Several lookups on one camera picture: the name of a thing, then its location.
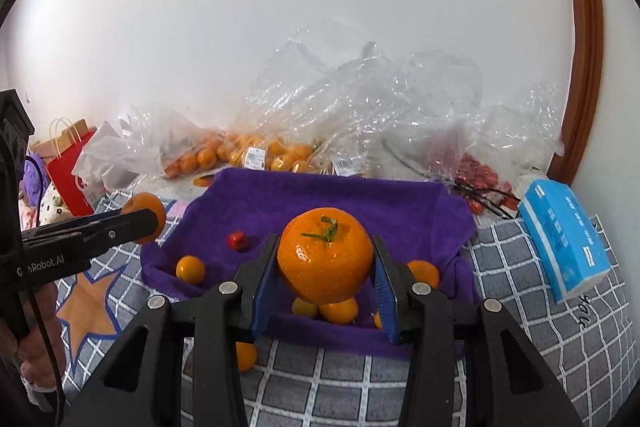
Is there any purple towel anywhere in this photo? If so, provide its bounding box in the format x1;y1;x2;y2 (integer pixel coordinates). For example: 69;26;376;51
140;168;480;360

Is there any large orange with green stem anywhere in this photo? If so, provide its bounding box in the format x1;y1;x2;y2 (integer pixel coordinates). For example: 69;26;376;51
276;207;375;304

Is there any pile of red cherry tomatoes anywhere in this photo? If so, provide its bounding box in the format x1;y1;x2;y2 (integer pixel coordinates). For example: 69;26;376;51
452;152;518;214

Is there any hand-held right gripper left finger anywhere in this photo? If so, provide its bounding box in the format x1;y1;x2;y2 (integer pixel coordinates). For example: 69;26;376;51
60;234;281;427

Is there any person's left hand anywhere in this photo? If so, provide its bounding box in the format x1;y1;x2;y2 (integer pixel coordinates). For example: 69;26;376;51
19;279;68;408

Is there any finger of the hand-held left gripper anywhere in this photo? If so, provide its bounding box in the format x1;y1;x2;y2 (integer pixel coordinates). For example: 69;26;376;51
20;207;132;240
21;208;160;258

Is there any small yellowish kumquat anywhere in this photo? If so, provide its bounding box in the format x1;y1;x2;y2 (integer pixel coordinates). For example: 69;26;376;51
292;297;319;319

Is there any clear plastic bag of kumquats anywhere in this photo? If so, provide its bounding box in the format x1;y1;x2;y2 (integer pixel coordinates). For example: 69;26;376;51
222;39;341;175

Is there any thin black cord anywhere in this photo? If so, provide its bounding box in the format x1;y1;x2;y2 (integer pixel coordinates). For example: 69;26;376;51
385;142;521;220

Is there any white plastic bag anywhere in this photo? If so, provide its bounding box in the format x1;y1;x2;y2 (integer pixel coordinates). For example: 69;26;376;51
72;121;138;208

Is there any pile of bagged tangerines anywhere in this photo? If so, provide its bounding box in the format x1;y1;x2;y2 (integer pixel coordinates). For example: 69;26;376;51
162;137;226;179

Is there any pile of bagged kumquats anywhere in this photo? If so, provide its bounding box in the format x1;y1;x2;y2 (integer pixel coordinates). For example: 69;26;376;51
225;133;318;174

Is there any red paper bag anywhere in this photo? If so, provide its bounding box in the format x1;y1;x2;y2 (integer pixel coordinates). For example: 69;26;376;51
46;129;108;217

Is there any grey checkered star mat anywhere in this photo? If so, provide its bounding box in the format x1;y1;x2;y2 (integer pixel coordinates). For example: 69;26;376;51
55;177;640;427

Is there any clear plastic bag of tomatoes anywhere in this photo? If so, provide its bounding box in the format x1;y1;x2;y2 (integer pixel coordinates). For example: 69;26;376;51
435;82;566;214

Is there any blue tissue pack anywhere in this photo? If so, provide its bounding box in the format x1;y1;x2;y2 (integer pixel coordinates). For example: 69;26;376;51
517;179;613;305

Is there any purple plush toy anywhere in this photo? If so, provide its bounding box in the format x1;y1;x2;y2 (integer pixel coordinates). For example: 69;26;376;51
20;154;48;202

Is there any dark orange tangerine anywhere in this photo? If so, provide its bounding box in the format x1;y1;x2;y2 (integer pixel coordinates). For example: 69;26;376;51
121;192;167;246

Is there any large crumpled clear plastic bag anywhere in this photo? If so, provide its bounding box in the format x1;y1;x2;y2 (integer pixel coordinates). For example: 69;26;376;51
310;19;483;180

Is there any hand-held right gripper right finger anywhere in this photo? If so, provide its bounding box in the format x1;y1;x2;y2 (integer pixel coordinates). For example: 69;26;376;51
370;235;585;427

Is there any brown wooden door frame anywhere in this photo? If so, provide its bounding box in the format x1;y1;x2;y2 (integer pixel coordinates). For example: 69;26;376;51
547;0;603;182

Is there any clear plastic bag of tangerines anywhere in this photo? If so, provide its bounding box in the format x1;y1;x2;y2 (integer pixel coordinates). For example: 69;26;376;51
117;107;226;180

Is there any brown kraft paper bag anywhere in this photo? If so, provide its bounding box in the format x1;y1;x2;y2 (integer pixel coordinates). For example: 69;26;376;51
31;117;98;160

